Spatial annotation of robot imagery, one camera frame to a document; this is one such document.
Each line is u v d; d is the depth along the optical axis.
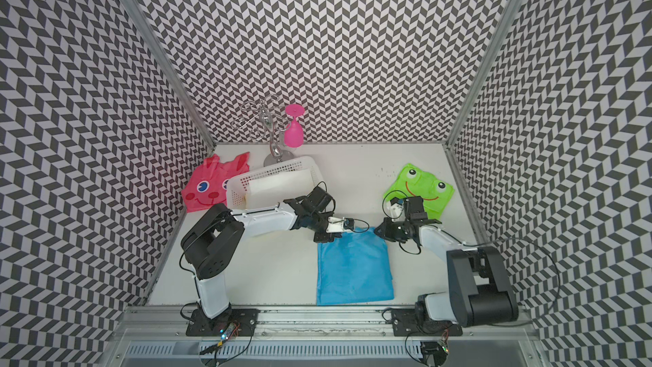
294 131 0.99
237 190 0.94
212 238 0.53
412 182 1.02
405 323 0.73
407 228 0.75
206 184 1.03
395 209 0.84
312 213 0.72
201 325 0.71
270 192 0.96
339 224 0.77
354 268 0.81
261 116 0.89
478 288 0.43
